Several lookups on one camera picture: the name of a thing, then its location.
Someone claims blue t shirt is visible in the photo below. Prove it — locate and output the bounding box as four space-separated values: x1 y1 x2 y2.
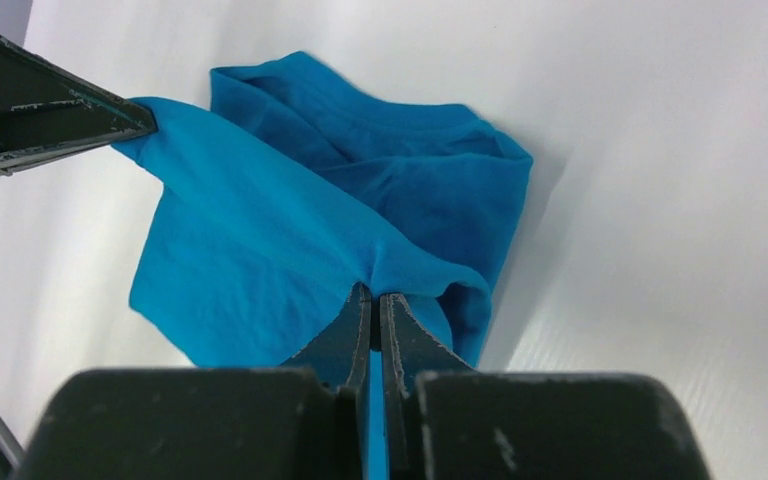
110 50 535 480

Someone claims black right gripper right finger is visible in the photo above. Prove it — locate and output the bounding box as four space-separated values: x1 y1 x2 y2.
379 294 710 479

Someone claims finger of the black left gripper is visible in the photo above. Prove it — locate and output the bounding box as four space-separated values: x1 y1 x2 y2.
0 35 157 176

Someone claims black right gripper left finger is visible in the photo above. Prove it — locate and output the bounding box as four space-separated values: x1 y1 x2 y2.
15 285 372 479

